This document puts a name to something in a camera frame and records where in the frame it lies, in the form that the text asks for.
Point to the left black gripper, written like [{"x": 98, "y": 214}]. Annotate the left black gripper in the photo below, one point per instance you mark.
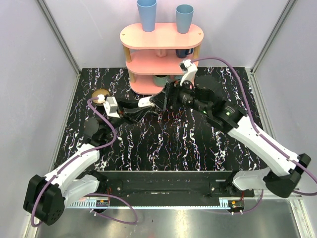
[{"x": 123, "y": 114}]

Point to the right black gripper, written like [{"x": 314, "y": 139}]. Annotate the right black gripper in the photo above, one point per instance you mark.
[{"x": 172, "y": 92}]

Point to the white oval case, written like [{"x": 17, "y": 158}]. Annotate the white oval case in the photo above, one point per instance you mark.
[{"x": 145, "y": 102}]

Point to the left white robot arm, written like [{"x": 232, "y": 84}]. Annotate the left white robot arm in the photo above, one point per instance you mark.
[{"x": 48, "y": 196}]

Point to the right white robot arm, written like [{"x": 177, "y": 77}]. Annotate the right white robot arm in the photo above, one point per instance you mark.
[{"x": 284, "y": 168}]

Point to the green ceramic mug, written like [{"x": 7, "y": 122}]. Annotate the green ceramic mug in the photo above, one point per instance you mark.
[{"x": 161, "y": 80}]

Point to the pink three-tier wooden shelf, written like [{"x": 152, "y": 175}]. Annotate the pink three-tier wooden shelf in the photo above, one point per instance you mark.
[{"x": 141, "y": 60}]

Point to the pink mug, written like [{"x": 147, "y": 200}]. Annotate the pink mug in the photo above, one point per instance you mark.
[{"x": 161, "y": 53}]

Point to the dark blue mug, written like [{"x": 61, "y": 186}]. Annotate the dark blue mug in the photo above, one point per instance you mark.
[{"x": 183, "y": 53}]

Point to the right light blue tumbler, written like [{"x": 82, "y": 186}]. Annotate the right light blue tumbler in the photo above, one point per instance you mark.
[{"x": 184, "y": 15}]

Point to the light blue tumbler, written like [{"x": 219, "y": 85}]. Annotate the light blue tumbler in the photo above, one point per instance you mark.
[
  {"x": 184, "y": 15},
  {"x": 147, "y": 13}
]

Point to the left light blue tumbler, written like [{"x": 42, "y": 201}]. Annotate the left light blue tumbler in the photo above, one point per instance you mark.
[{"x": 147, "y": 13}]

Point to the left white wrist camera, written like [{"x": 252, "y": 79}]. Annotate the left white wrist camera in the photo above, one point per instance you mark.
[{"x": 110, "y": 106}]

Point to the black mounting base plate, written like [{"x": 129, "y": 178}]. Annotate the black mounting base plate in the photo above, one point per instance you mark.
[{"x": 146, "y": 183}]

